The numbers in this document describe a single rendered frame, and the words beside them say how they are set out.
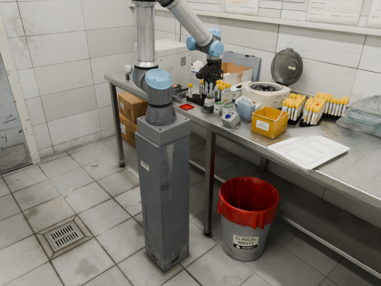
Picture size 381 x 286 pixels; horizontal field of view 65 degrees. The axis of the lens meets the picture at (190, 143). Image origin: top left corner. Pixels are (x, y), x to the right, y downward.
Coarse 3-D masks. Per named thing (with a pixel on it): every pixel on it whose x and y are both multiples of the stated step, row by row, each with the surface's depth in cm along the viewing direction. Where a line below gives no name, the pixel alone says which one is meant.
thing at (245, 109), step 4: (240, 100) 163; (244, 100) 163; (240, 104) 163; (244, 104) 160; (248, 104) 158; (252, 104) 158; (240, 108) 164; (244, 108) 161; (248, 108) 158; (252, 108) 158; (240, 112) 165; (244, 112) 162; (248, 112) 159; (252, 112) 160; (240, 116) 165; (244, 116) 163; (248, 116) 160; (244, 120) 162; (248, 120) 161
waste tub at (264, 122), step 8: (256, 112) 151; (264, 112) 157; (272, 112) 155; (280, 112) 152; (288, 112) 149; (256, 120) 148; (264, 120) 145; (272, 120) 142; (280, 120) 144; (256, 128) 150; (264, 128) 146; (272, 128) 143; (280, 128) 147; (272, 136) 145
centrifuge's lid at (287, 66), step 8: (288, 48) 178; (280, 56) 188; (288, 56) 184; (296, 56) 180; (272, 64) 190; (280, 64) 190; (288, 64) 187; (296, 64) 182; (272, 72) 191; (280, 72) 191; (288, 72) 188; (296, 72) 182; (280, 80) 190; (288, 80) 187; (296, 80) 178
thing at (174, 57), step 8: (160, 40) 211; (168, 40) 211; (136, 48) 202; (160, 48) 187; (168, 48) 189; (176, 48) 192; (184, 48) 197; (136, 56) 204; (160, 56) 186; (168, 56) 190; (176, 56) 195; (184, 56) 199; (160, 64) 189; (168, 64) 193; (176, 64) 197; (184, 64) 201; (168, 72) 195; (176, 72) 199; (184, 72) 204; (176, 80) 202; (184, 80) 207; (176, 88) 201; (184, 88) 209
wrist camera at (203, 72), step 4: (208, 64) 164; (212, 64) 162; (204, 68) 163; (208, 68) 161; (212, 68) 163; (200, 72) 161; (204, 72) 160; (208, 72) 162; (196, 76) 162; (200, 76) 160; (204, 76) 161
